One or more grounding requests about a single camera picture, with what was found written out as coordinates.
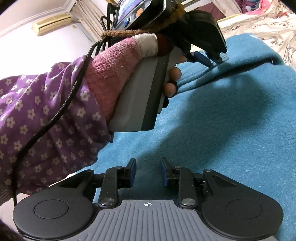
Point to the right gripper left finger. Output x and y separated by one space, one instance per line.
114 179

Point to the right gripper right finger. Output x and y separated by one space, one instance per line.
180 179

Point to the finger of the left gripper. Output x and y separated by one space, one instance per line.
196 56

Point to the teal fleece sweater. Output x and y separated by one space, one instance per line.
237 118

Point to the pile of clothes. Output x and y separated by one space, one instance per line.
248 5

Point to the left hand in glove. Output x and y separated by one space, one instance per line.
109 71

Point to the phone on gripper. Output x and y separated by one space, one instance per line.
136 14

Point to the shiny floral satin quilt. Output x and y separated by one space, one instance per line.
273 22

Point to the left beige curtain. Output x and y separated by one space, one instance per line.
92 16

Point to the wall air conditioner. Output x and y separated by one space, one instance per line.
51 23

